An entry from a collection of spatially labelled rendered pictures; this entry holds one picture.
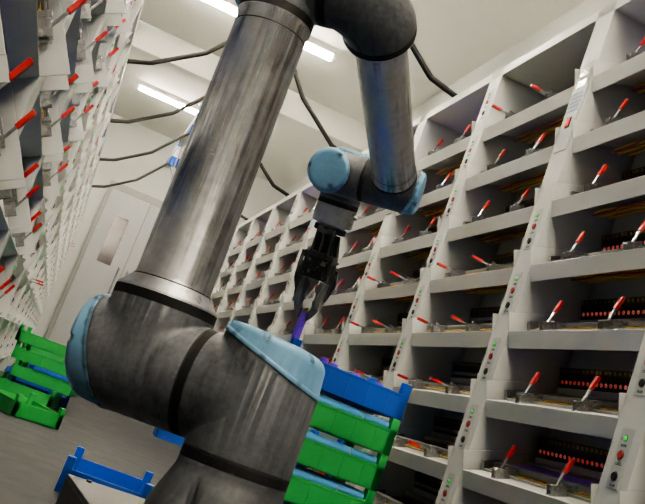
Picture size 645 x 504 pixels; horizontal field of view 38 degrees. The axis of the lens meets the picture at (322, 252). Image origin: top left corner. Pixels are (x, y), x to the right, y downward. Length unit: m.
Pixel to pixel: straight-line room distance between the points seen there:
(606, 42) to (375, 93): 1.39
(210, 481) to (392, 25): 0.70
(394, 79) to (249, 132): 0.30
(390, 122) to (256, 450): 0.67
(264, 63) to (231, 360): 0.43
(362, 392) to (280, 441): 0.84
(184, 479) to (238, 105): 0.52
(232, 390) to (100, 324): 0.21
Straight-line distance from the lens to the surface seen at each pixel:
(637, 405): 1.99
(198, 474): 1.23
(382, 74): 1.52
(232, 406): 1.22
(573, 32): 3.09
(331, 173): 1.89
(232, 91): 1.36
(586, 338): 2.24
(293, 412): 1.23
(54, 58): 1.66
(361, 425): 2.07
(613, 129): 2.56
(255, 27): 1.40
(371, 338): 3.60
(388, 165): 1.76
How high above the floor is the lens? 0.30
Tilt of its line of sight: 11 degrees up
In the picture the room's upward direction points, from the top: 21 degrees clockwise
